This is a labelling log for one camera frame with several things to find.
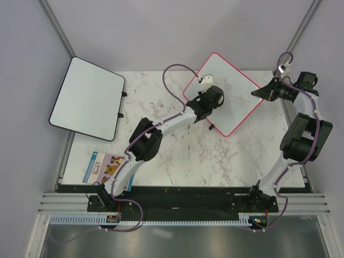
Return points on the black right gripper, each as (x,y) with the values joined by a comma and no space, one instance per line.
(267,92)

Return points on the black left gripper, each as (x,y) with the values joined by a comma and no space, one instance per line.
(202,95)

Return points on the pink framed whiteboard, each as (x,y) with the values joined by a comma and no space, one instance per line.
(239,103)

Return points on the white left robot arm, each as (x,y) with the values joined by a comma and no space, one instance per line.
(146,139)

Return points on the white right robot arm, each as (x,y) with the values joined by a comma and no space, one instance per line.
(304,138)

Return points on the black framed whiteboard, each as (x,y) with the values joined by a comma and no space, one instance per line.
(89,100)

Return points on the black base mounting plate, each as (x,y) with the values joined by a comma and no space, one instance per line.
(180,203)

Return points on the dog picture book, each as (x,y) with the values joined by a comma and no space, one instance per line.
(104,168)

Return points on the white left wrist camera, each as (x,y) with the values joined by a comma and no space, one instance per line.
(206,80)

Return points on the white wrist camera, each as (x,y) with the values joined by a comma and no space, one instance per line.
(206,80)
(284,69)

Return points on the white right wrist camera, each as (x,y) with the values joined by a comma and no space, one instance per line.
(284,69)

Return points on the light blue cable duct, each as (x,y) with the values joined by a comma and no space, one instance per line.
(107,220)

